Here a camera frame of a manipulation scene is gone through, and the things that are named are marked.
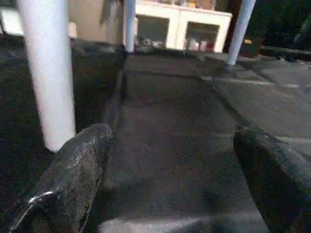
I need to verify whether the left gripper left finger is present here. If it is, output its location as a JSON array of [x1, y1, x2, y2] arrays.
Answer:
[[7, 123, 115, 233]]

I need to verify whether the dark low sideboard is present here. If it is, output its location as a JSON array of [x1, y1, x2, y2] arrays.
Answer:
[[243, 0, 311, 61]]

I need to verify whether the white glass door cabinet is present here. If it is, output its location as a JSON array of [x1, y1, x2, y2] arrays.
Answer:
[[135, 1, 233, 53]]

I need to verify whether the black work mat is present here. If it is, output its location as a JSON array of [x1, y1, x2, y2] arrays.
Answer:
[[0, 36, 311, 233]]

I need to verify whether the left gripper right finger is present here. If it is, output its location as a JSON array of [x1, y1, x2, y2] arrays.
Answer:
[[233, 127, 311, 233]]

